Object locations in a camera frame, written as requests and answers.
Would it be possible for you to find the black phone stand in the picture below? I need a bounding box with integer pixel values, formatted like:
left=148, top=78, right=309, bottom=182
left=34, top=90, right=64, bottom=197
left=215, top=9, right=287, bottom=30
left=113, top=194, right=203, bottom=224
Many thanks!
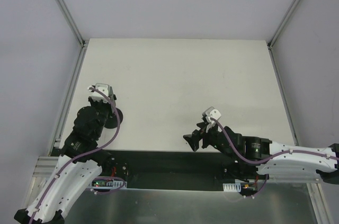
left=104, top=108, right=123, bottom=129

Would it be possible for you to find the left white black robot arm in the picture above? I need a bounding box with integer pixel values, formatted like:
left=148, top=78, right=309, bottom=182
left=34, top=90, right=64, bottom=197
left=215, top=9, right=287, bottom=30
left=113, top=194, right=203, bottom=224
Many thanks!
left=14, top=83, right=121, bottom=223

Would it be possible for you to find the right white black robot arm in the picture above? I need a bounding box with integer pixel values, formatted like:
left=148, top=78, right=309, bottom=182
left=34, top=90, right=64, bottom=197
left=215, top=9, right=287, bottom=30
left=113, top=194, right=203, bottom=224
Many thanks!
left=183, top=122, right=338, bottom=185

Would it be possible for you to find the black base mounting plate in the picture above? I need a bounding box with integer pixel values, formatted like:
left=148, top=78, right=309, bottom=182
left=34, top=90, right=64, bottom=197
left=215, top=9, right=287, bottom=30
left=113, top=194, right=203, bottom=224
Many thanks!
left=50, top=148, right=271, bottom=190

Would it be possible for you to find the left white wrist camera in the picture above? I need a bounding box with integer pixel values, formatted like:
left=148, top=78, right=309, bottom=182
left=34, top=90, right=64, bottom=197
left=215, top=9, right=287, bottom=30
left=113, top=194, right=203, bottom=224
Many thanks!
left=87, top=83, right=111, bottom=103

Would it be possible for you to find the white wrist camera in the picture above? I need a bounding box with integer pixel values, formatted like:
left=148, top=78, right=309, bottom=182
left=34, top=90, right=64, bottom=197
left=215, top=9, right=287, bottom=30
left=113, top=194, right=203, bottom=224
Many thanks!
left=87, top=83, right=111, bottom=103
left=202, top=106, right=221, bottom=132

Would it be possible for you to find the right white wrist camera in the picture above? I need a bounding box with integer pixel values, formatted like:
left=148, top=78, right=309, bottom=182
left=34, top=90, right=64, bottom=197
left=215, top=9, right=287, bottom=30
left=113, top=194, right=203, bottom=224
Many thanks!
left=202, top=106, right=221, bottom=132

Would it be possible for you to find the right white cable duct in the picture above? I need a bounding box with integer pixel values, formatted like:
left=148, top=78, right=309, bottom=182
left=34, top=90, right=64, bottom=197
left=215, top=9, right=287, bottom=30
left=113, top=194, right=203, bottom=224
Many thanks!
left=222, top=182, right=242, bottom=193

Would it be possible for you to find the white cable duct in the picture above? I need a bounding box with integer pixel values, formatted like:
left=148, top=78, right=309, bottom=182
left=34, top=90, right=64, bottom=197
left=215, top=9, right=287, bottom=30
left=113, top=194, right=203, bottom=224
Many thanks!
left=88, top=177, right=127, bottom=190
left=222, top=182, right=242, bottom=193

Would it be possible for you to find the left aluminium frame post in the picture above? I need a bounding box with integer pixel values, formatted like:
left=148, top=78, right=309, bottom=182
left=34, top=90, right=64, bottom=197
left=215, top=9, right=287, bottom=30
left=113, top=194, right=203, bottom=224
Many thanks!
left=41, top=0, right=88, bottom=49

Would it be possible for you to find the aluminium frame post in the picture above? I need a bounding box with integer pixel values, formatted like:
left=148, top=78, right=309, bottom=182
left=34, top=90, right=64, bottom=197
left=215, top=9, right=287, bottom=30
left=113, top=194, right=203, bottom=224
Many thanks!
left=41, top=0, right=88, bottom=49
left=267, top=0, right=320, bottom=49

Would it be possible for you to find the left white cable duct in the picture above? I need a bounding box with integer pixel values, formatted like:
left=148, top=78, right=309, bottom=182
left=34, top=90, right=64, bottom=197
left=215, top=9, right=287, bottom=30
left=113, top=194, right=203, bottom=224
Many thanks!
left=88, top=177, right=127, bottom=190

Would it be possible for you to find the right aluminium frame post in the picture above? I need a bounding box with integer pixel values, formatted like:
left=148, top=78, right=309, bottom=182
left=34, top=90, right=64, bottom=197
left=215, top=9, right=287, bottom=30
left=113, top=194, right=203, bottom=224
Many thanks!
left=267, top=0, right=320, bottom=49

